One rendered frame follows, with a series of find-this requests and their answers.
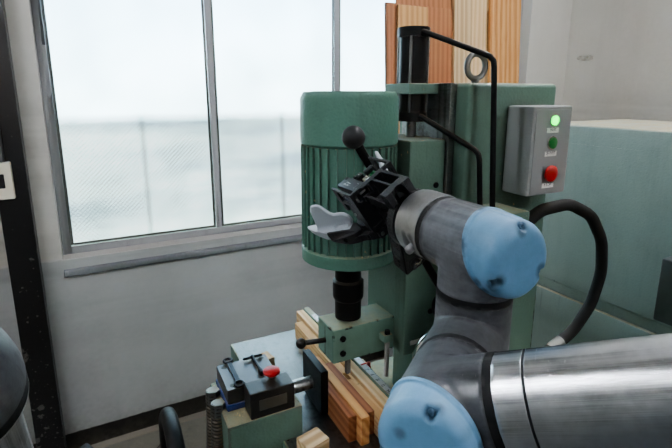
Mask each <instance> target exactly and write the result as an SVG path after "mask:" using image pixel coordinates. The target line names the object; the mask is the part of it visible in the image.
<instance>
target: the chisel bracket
mask: <svg viewBox="0 0 672 448"><path fill-rule="evenodd" d="M385 329H389V330H390V333H392V334H393V337H394V316H393V315H392V314H390V313H389V312H388V311H386V310H385V309H384V308H382V307H381V306H380V305H378V304H377V303H375V304H371V305H366V306H362V307H361V317H360V319H358V320H356V321H351V322H346V321H341V320H338V319H337V318H336V317H335V313H331V314H327V315H322V316H319V317H318V338H323V337H325V338H326V343H319V344H318V346H319V348H320V350H321V351H322V352H323V353H324V354H325V355H326V356H327V358H328V359H329V360H330V361H331V362H332V363H333V364H336V363H339V362H343V361H347V360H350V359H354V358H357V357H361V356H364V355H368V354H371V353H375V352H379V351H382V350H384V342H383V341H381V340H380V339H379V332H381V331H385Z"/></svg>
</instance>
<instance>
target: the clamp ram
mask: <svg viewBox="0 0 672 448"><path fill-rule="evenodd" d="M292 381H293V382H294V394H296V393H300V392H303V391H305V392H306V394H307V395H308V397H309V398H310V399H311V401H312V402H313V404H314V405H315V407H316V408H317V409H318V411H319V412H320V414H321V415H324V414H327V413H328V371H327V369H326V368H325V367H324V366H323V365H322V364H321V362H320V361H319V360H318V359H317V358H316V356H315V355H314V354H313V353H312V352H311V350H310V349H306V350H303V377H302V378H299V379H295V380H292Z"/></svg>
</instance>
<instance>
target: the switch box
mask: <svg viewBox="0 0 672 448"><path fill-rule="evenodd" d="M552 115H557V116H558V117H559V123H558V124H557V125H556V126H552V125H551V124H550V118H551V116H552ZM571 116H572V106H567V105H512V106H509V108H508V120H507V133H506V146H505V159H504V172H503V185H502V190H503V191H505V192H509V193H513V194H518V195H522V196H526V197H527V196H534V195H541V194H549V193H556V192H563V190H564V182H565V173H566V163H567V154H568V144H569V135H570V125H571ZM558 127H559V132H558V133H547V128H558ZM551 136H555V137H556V138H557V140H558V144H557V146H556V148H555V149H553V150H550V149H548V147H547V141H548V139H549V138H550V137H551ZM548 151H557V152H556V156H547V157H545V152H548ZM550 165H553V166H556V167H557V170H558V175H557V177H556V179H555V180H554V181H553V187H550V188H542V184H543V183H552V182H548V181H546V179H545V176H544V175H545V170H546V169H547V167H548V166H550Z"/></svg>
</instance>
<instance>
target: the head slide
mask: <svg viewBox="0 0 672 448"><path fill-rule="evenodd" d="M397 145H398V151H397V173H398V174H400V175H403V176H407V177H409V179H410V180H411V182H412V184H413V186H414V187H415V188H419V189H428V190H434V191H437V192H441V193H443V178H444V158H445V140H444V139H440V138H432V137H424V136H417V135H416V122H406V129H405V134H398V143H397ZM435 296H436V287H435V286H434V284H433V282H432V280H431V279H430V277H429V275H428V274H427V272H426V270H425V268H424V267H423V265H422V264H421V265H420V266H419V267H418V268H417V269H416V270H413V271H412V272H411V273H410V274H408V275H407V274H405V273H404V272H403V271H402V270H401V269H400V268H398V267H397V266H396V265H395V263H394V260H393V261H392V262H391V263H390V264H388V265H386V266H384V267H381V268H377V269H373V270H368V305H371V304H375V303H377V304H378V305H380V306H381V307H382V308H384V309H385V310H386V311H388V312H389V313H390V314H392V315H393V316H394V337H393V347H394V348H395V349H396V350H397V351H398V352H399V353H401V354H402V355H408V354H411V353H413V351H414V348H415V346H416V344H414V345H411V346H410V341H412V340H416V339H419V338H421V336H422V335H423V334H424V333H425V332H427V331H428V330H429V329H431V328H432V326H433V323H434V317H435V316H434V315H433V313H432V308H431V307H432V302H433V299H434V297H435Z"/></svg>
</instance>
